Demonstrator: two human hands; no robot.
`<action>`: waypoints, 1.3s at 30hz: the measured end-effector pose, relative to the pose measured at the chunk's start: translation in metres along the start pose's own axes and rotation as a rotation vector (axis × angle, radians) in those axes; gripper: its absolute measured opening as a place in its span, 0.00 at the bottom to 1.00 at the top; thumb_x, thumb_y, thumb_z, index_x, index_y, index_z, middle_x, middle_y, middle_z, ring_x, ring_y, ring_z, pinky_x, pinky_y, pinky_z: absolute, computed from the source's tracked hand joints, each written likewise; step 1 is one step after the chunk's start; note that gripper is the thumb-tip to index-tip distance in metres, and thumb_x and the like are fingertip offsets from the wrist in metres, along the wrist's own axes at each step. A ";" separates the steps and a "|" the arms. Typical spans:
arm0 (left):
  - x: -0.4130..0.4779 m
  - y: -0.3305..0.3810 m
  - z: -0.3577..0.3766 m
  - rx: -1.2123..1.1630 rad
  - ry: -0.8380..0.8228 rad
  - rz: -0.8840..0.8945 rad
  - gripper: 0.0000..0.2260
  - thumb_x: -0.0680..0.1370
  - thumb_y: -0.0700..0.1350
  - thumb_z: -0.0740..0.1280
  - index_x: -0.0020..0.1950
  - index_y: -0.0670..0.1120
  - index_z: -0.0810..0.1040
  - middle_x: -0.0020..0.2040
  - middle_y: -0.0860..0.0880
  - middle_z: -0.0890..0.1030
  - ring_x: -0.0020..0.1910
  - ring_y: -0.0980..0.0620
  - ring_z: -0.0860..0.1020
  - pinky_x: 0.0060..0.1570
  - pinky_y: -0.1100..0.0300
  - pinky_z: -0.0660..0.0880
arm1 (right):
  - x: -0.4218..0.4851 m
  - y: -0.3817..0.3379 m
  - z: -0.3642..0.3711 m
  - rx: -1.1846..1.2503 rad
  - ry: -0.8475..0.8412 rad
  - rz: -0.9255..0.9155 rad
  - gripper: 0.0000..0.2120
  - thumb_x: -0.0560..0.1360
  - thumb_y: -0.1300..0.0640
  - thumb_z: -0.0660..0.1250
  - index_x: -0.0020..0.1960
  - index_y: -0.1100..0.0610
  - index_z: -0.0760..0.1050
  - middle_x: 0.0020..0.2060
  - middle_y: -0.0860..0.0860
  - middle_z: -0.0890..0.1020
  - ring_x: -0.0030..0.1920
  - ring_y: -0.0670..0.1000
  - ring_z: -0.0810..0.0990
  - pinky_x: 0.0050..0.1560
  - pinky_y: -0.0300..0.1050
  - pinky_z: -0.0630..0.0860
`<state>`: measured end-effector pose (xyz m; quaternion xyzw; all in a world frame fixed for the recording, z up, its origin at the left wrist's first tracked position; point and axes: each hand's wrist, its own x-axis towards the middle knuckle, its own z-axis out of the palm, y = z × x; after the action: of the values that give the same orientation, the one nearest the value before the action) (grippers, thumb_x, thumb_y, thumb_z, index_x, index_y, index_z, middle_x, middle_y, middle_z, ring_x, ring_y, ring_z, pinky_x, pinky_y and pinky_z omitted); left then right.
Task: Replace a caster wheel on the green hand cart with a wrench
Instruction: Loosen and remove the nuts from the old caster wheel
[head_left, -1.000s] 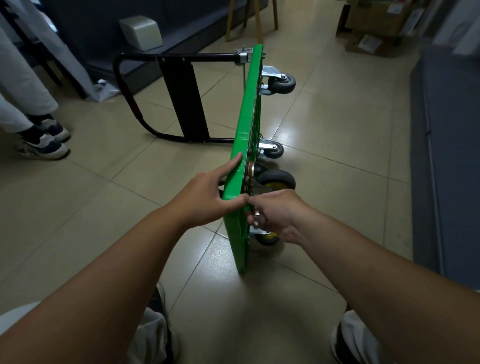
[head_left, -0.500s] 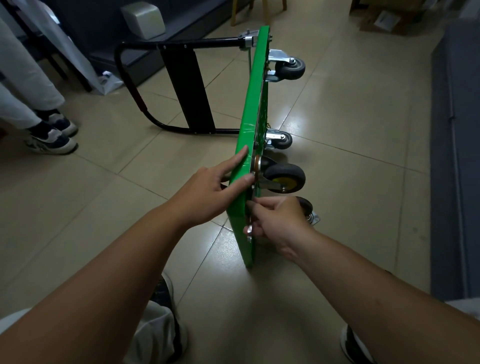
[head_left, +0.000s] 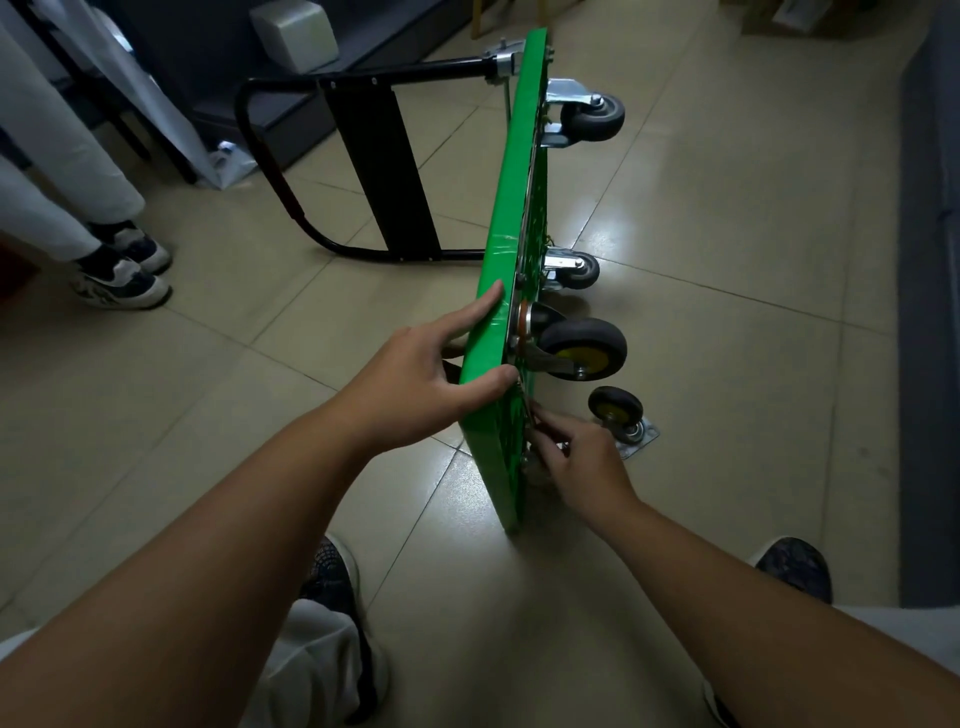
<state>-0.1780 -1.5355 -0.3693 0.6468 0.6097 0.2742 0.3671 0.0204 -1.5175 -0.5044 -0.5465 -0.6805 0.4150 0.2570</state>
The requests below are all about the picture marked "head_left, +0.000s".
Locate person's left forearm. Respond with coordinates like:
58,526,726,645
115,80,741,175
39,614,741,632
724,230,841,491
0,404,376,728

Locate person's light trousers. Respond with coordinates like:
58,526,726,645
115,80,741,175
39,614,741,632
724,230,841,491
0,596,960,728

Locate green platform trolley deck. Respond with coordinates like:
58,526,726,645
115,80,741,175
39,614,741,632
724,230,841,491
233,28,555,535

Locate person's right forearm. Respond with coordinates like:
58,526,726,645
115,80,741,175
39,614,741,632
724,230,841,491
596,500,960,728

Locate white box on shelf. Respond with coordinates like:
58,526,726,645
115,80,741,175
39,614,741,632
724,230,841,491
249,0,340,75

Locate person's dark shoe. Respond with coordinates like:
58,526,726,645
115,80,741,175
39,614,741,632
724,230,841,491
749,536,834,605
299,533,391,725

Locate person's right hand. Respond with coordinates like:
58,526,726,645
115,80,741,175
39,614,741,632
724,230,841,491
526,404,643,538

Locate person's left hand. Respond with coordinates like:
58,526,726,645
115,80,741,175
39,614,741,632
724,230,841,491
329,281,520,455

